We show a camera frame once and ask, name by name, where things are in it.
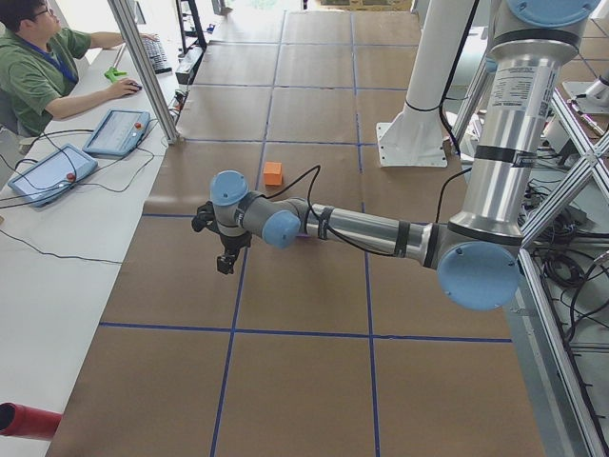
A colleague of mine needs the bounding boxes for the far blue teach pendant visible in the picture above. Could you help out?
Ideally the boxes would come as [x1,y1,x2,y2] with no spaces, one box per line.
[83,109,150,158]

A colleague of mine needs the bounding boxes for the aluminium frame rail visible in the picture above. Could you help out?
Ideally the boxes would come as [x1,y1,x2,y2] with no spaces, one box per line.
[505,76,608,456]

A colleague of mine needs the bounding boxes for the green plastic clamp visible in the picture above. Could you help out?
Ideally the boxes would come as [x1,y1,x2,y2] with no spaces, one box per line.
[104,67,127,83]

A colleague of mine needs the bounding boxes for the black keyboard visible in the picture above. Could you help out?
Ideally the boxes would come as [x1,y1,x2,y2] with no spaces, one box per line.
[143,37,172,74]

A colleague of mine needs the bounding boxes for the black pendant cable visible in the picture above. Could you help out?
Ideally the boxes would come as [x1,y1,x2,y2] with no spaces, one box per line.
[0,128,156,266]

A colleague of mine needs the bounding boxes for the person in green shirt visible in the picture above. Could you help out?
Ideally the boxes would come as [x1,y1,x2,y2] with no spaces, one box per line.
[1,1,136,137]

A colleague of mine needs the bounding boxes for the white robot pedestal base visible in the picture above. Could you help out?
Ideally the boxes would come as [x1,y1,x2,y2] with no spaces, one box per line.
[376,0,478,168]

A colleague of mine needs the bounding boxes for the blue teach pendant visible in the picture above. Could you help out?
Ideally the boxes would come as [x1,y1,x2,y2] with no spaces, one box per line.
[83,109,150,158]
[8,144,98,207]

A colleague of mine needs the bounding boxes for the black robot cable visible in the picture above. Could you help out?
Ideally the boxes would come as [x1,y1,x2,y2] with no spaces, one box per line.
[265,164,475,258]

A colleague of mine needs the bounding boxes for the red cylinder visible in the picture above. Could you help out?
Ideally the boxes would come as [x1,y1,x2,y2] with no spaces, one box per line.
[1,403,63,441]

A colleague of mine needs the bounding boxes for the orange foam cube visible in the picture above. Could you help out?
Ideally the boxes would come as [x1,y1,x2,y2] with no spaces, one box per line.
[263,161,283,187]

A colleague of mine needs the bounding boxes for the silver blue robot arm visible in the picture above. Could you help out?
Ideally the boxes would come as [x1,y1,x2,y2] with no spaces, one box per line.
[192,1,596,310]

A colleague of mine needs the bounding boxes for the aluminium frame post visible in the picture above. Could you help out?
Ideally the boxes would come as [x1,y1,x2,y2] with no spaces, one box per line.
[108,0,180,145]

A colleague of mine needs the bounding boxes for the near blue teach pendant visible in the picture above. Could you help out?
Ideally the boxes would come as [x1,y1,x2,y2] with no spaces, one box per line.
[8,144,98,207]

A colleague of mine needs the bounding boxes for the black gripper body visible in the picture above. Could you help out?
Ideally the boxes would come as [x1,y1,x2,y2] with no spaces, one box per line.
[221,233,251,258]

